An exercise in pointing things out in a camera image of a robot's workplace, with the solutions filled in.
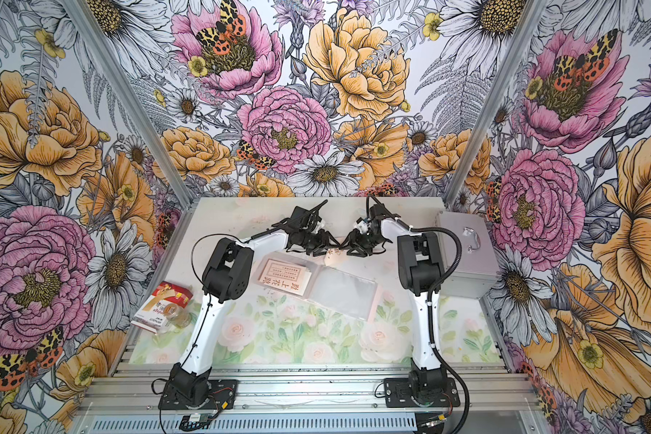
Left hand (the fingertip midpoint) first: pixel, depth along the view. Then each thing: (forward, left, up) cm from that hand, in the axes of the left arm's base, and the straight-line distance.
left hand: (336, 253), depth 102 cm
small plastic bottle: (-24, +48, +2) cm, 54 cm away
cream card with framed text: (-8, +18, -1) cm, 20 cm away
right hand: (0, -3, 0) cm, 3 cm away
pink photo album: (-14, -3, -3) cm, 15 cm away
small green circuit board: (-49, +37, -2) cm, 61 cm away
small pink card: (-2, +1, -1) cm, 2 cm away
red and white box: (-24, +57, +2) cm, 62 cm away
